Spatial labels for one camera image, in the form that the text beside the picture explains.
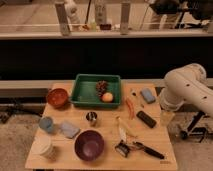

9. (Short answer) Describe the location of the black eraser block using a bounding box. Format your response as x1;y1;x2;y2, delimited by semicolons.
136;111;157;128

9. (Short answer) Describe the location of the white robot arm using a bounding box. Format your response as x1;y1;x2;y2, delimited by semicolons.
158;63;213;126

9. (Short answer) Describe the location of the green plastic tray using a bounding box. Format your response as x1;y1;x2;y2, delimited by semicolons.
71;74;122;109

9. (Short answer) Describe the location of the blue sponge block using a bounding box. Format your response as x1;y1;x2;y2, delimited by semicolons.
141;88;156;104

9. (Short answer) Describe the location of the orange carrot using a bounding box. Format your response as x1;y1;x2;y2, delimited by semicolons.
125;98;135;120

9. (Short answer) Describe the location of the white yellow banana toy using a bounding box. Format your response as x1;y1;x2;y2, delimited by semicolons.
116;116;137;142

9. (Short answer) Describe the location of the black binder clip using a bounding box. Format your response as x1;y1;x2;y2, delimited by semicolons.
115;140;130;158

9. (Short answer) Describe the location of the orange fruit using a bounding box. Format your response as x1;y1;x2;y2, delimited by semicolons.
101;92;114;102

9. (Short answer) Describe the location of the dark red grape bunch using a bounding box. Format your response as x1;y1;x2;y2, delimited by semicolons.
96;80;108;97

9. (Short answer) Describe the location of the small metal cup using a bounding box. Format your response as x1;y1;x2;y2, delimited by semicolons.
86;112;97;126

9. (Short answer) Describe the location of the purple bowl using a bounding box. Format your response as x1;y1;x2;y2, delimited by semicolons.
74;130;105;161

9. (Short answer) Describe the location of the light blue sponge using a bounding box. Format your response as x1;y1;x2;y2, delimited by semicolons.
60;121;80;139

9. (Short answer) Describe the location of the red bowl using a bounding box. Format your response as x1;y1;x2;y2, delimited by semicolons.
46;88;68;108

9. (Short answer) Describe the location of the blue cup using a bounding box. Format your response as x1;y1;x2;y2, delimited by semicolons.
39;117;54;134

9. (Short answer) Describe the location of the white bottle figure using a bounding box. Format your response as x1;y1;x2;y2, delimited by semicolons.
65;0;80;30

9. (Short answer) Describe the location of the black handled peeler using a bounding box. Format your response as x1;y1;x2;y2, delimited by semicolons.
133;142;165;159

